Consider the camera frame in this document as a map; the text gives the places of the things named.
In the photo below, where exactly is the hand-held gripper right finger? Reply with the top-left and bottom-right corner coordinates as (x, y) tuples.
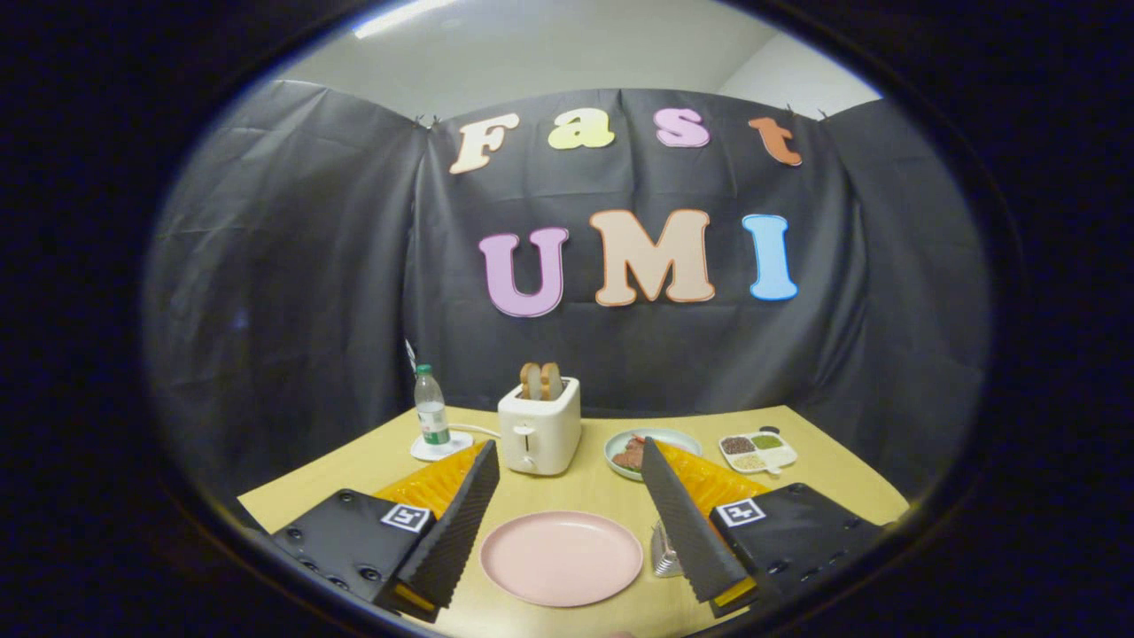
(640, 436), (887, 619)

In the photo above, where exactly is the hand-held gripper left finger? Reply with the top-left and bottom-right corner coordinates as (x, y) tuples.
(266, 440), (501, 624)

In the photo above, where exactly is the white square coaster tray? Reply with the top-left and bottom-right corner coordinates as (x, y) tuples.
(410, 431), (475, 463)

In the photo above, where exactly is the pale green plate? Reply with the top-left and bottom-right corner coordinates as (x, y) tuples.
(604, 428), (703, 482)

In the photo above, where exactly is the pink round plate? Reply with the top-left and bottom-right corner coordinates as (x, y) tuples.
(479, 510), (645, 609)

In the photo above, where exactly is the white divided seasoning dish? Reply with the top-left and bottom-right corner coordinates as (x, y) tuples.
(718, 431), (798, 476)

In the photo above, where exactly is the clear plastic water bottle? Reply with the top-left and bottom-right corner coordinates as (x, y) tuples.
(414, 364), (452, 447)

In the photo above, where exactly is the cream white toaster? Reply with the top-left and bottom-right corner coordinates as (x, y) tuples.
(498, 377), (582, 477)

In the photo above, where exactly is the metal wire cutlery basket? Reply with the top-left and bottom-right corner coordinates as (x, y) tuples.
(649, 518), (685, 579)

